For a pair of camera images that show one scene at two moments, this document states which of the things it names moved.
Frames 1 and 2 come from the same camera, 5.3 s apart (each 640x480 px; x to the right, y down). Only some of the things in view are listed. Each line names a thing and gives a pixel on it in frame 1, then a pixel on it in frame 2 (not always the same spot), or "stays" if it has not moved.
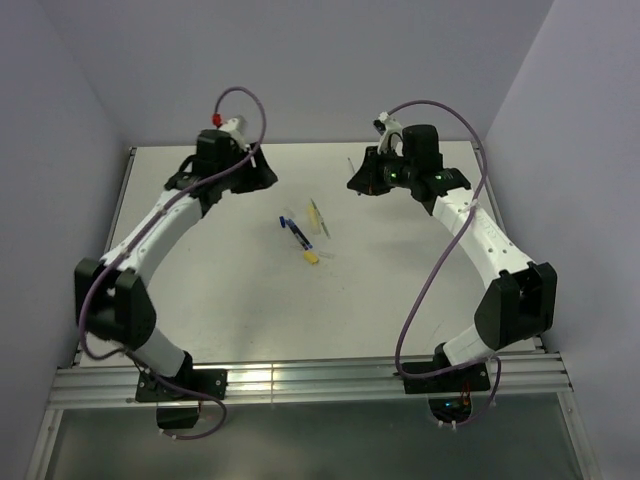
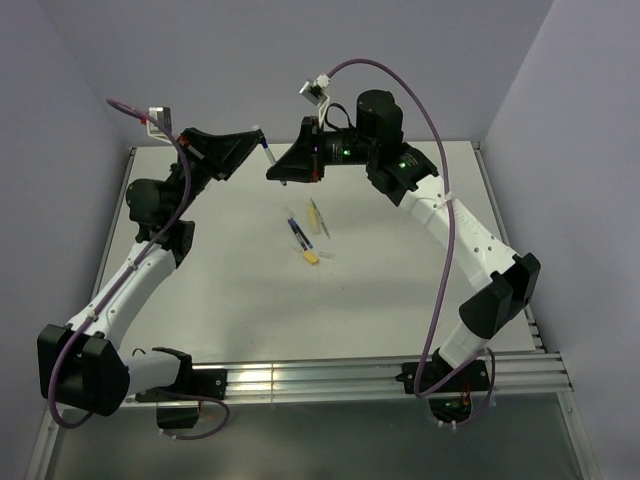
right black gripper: (366, 181) → (300, 163)
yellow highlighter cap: (311, 257) stays
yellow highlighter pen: (315, 223) stays
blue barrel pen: (306, 244) stays
